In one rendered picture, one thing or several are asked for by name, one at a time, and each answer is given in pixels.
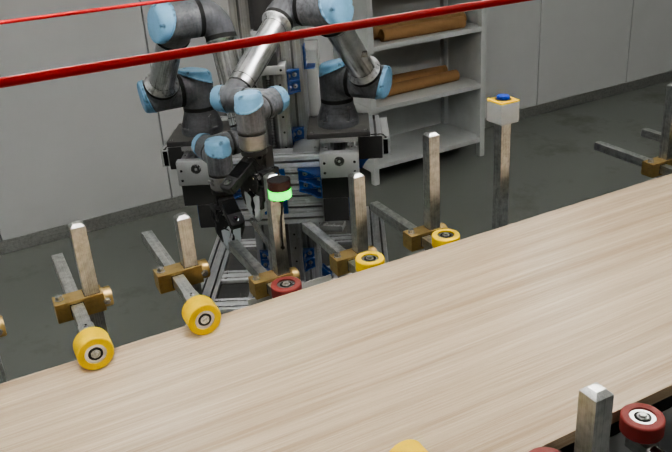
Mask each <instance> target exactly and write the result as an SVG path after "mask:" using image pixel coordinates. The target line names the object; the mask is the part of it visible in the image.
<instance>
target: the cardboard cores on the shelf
mask: <svg viewBox="0 0 672 452"><path fill-rule="evenodd" d="M466 20H467V17H466V14H465V13H464V12H459V13H453V14H447V15H441V16H435V17H429V18H423V19H417V20H410V21H404V22H398V23H392V24H386V25H380V26H374V27H373V36H374V40H375V39H380V41H381V42H385V41H391V40H396V39H402V38H408V37H414V36H419V35H425V34H431V33H437V32H442V31H448V30H454V29H460V28H464V27H465V26H466ZM459 78H460V74H459V71H458V70H456V69H455V70H450V71H448V68H447V66H446V65H442V66H437V67H431V68H426V69H421V70H416V71H411V72H406V73H401V74H395V75H392V85H391V89H390V92H389V94H388V96H387V97H389V96H393V95H397V94H402V93H406V92H410V91H414V90H419V89H423V88H427V87H432V86H436V85H440V84H445V83H449V82H453V81H458V80H459Z"/></svg>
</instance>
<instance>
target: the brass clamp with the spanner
mask: <svg viewBox="0 0 672 452"><path fill-rule="evenodd" d="M289 271H290V272H288V273H285V274H282V275H277V274H276V273H275V272H274V271H273V270H269V271H266V272H263V273H259V277H260V280H257V281H254V280H252V278H253V276H249V277H248V280H249V288H250V293H251V294H252V295H253V296H254V297H255V299H256V300H258V299H261V298H264V297H267V296H270V295H269V294H268V288H267V284H268V283H271V282H273V281H274V280H275V279H277V278H280V277H285V276H292V277H296V278H298V279H300V274H299V271H298V269H297V268H296V267H295V266H293V267H290V268H289Z"/></svg>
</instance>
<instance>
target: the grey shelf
mask: <svg viewBox="0 0 672 452"><path fill-rule="evenodd" d="M352 1H353V3H352V6H353V7H354V13H353V18H352V21H356V20H362V19H368V18H375V17H381V16H387V15H393V14H400V13H406V12H412V11H418V10H425V9H431V8H437V7H443V6H450V5H456V4H462V3H469V2H475V1H481V0H352ZM464 13H465V14H466V17H467V20H466V26H465V27H464V28H460V29H454V30H448V31H442V32H437V33H431V34H425V35H419V36H414V37H408V38H402V39H396V40H391V41H385V42H381V41H380V39H375V40H374V36H373V27H368V28H362V29H356V30H355V31H356V33H357V34H358V36H359V38H360V39H361V41H362V43H363V45H364V46H365V48H366V50H367V51H368V53H369V55H371V56H373V57H375V58H376V59H377V60H378V61H379V63H380V64H381V65H386V66H390V67H391V69H392V75H395V74H401V73H406V72H411V71H416V70H421V69H426V68H431V67H437V66H442V65H446V66H447V68H448V71H450V70H455V69H456V70H458V71H459V74H460V78H459V80H458V81H453V82H449V83H445V84H440V85H436V86H432V87H427V88H423V89H419V90H414V91H410V92H406V93H402V94H397V95H393V96H389V97H386V98H385V99H377V100H375V99H369V98H356V97H353V102H354V105H355V108H356V110H357V113H368V115H379V118H386V117H387V123H388V129H389V135H390V151H391V155H390V154H385V155H383V158H373V159H368V160H367V161H366V162H365V164H364V165H363V168H364V169H366V170H368V171H370V172H371V182H372V184H373V185H374V186H376V185H379V184H380V176H379V169H382V168H386V167H389V166H393V165H397V164H400V163H404V162H408V161H411V160H415V159H419V158H423V134H424V133H426V132H428V131H434V132H436V133H437V134H439V153H441V152H445V151H449V150H452V149H456V148H460V147H463V146H467V145H471V144H475V143H476V155H478V156H483V155H484V135H485V74H486V13H487V8H483V9H477V10H471V11H465V12H464ZM440 47H441V54H440Z"/></svg>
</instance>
